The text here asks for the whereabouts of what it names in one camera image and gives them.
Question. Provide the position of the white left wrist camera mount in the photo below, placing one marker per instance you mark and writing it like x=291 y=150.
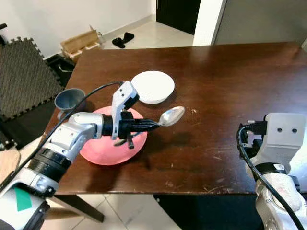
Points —
x=123 y=98

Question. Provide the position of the black slipper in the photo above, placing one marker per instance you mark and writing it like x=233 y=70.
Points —
x=128 y=37
x=117 y=42

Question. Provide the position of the light wooden crate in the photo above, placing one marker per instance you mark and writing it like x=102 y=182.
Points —
x=81 y=44

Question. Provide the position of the grey door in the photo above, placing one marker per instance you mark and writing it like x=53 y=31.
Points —
x=259 y=21

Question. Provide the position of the silver metal spoon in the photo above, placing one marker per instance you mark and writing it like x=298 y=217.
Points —
x=172 y=116

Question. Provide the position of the dark wooden table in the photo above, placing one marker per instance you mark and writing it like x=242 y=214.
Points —
x=220 y=86

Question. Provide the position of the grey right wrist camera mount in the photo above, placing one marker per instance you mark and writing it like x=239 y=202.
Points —
x=283 y=136

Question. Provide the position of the white round bowl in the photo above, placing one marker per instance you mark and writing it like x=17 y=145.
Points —
x=153 y=86

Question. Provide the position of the light wooden chair seat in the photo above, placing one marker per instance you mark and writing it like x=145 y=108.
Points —
x=7 y=165

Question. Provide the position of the dark grey foam puzzle mat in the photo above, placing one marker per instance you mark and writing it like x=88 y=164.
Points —
x=26 y=79

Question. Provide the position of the black flat floor pad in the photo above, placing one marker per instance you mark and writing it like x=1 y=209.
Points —
x=60 y=64

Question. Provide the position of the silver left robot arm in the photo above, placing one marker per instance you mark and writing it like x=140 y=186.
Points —
x=72 y=136

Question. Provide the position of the black door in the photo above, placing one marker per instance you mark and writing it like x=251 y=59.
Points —
x=177 y=14

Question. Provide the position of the black metal frame base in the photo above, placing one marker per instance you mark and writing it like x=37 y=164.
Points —
x=7 y=136

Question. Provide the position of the pink round plate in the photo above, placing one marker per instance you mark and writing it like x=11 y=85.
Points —
x=110 y=153

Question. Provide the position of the grey metal cup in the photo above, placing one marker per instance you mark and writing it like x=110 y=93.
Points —
x=68 y=100

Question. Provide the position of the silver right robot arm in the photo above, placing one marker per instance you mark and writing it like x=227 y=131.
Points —
x=276 y=201

